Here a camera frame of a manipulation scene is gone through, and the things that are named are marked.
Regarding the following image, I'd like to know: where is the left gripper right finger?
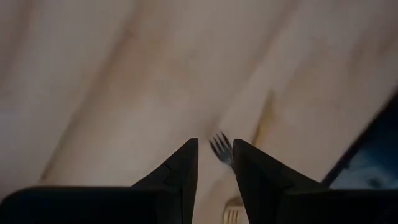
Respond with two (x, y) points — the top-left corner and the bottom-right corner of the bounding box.
(233, 139), (398, 224)

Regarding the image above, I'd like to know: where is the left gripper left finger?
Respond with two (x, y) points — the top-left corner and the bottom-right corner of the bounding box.
(0, 138), (199, 224)

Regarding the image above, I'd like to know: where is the dark metal fork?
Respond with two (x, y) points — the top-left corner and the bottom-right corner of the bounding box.
(208, 130), (234, 171)

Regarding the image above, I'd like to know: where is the wooden stick front left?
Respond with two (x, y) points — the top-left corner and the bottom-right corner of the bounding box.
(222, 89), (277, 224)

